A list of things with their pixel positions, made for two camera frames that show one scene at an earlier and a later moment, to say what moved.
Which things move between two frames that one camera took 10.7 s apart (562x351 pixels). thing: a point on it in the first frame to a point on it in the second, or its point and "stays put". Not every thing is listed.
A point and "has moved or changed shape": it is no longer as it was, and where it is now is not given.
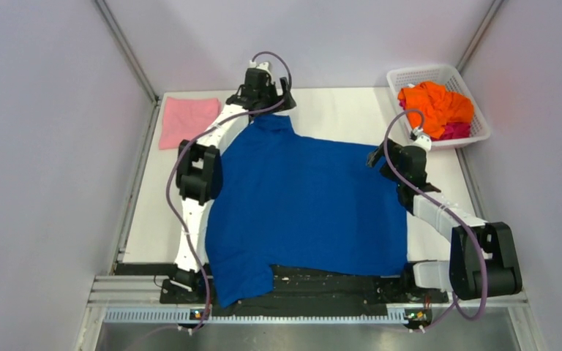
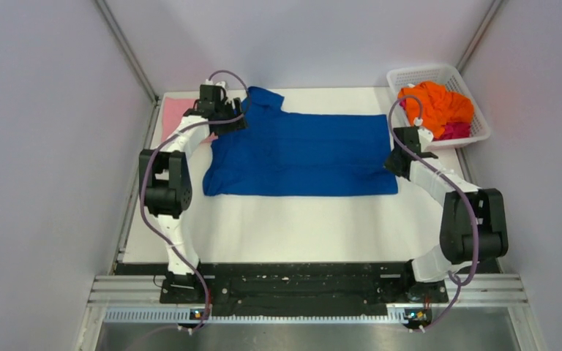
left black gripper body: [268, 96] to [225, 109]
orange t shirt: [437, 106] stays put
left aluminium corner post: [125, 45] stays put
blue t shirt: [301, 202] has moved or changed shape
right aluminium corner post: [486, 24] stays put
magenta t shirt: [454, 130] stays put
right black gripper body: [395, 149] to [390, 163]
